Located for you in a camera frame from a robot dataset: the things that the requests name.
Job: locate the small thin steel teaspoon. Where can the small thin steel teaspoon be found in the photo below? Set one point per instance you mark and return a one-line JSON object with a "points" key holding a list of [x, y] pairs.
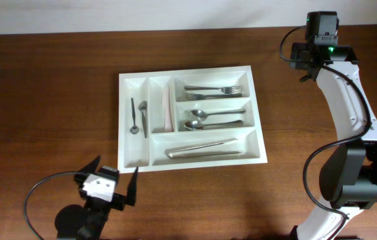
{"points": [[134, 128]]}

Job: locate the steel teaspoon patterned handle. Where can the steel teaspoon patterned handle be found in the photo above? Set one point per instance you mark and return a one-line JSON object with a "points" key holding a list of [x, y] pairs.
{"points": [[143, 108]]}

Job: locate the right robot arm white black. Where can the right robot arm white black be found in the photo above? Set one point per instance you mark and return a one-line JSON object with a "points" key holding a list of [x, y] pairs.
{"points": [[341, 177]]}

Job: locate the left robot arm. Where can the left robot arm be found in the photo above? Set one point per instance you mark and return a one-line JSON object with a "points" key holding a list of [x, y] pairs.
{"points": [[83, 221]]}

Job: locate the steel fork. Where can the steel fork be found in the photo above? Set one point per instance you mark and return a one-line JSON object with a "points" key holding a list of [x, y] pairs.
{"points": [[224, 90], [201, 97]]}

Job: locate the white plastic cutlery tray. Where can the white plastic cutlery tray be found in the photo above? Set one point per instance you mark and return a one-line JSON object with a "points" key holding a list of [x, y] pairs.
{"points": [[149, 154]]}

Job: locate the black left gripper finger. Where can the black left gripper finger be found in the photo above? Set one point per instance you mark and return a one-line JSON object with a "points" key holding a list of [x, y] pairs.
{"points": [[90, 167], [132, 189]]}

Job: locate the pink plastic knife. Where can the pink plastic knife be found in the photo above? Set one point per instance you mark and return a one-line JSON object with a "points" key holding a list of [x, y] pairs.
{"points": [[168, 126]]}

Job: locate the large steel tablespoon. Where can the large steel tablespoon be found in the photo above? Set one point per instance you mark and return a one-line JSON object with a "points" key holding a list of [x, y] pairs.
{"points": [[199, 115]]}

